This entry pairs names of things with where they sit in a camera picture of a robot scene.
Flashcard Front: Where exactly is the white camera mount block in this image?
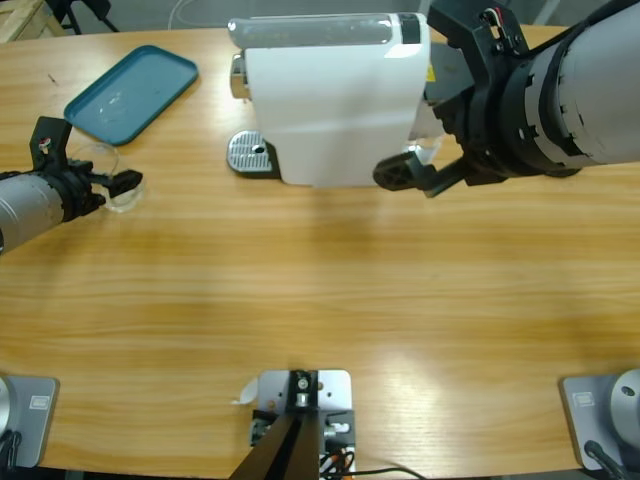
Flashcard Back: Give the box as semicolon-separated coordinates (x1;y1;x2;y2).
249;368;357;474

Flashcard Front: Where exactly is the clear glass cup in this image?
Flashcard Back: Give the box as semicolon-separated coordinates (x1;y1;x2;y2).
69;142;149;215

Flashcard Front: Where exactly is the grey metal pole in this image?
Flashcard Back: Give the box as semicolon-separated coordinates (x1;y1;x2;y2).
535;0;562;26

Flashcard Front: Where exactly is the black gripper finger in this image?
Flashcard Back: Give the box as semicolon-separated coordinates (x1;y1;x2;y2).
371;151;469;200
431;86;477;133
91;169;145;200
66;157;125;178

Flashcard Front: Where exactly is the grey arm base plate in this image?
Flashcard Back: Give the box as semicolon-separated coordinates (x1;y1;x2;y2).
0;374;61;470
558;368;640;472

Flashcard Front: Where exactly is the black chair frame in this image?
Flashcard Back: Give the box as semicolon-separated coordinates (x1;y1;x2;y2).
44;0;121;35

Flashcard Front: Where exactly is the black cable at mount block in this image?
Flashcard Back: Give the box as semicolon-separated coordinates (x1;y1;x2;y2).
349;466;426;480

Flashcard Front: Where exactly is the black camera post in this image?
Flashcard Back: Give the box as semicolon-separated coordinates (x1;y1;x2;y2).
229;368;321;480

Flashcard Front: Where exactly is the teal plastic tray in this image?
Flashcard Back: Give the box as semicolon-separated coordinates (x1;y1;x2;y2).
63;44;200;147

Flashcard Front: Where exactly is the wooden crate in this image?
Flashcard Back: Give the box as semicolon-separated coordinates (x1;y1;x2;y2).
0;0;56;45

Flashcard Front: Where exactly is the black base cable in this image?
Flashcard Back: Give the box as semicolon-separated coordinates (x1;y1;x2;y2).
0;428;22;471
583;439;629;480

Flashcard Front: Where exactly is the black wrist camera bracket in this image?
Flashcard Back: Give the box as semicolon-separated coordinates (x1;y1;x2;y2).
427;0;532;64
29;115;75;174

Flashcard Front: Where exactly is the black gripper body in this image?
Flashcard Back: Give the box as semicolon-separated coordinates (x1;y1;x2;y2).
47;159;109;225
446;56;525;188

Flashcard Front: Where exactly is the white paper tab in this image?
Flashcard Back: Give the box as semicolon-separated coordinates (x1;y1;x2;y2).
229;377;260;406

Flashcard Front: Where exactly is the clear water tank grey lid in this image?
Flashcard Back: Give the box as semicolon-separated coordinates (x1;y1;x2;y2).
407;42;476;169

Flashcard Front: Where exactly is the white capsule coffee machine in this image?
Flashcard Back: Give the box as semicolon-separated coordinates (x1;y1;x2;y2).
226;12;432;190

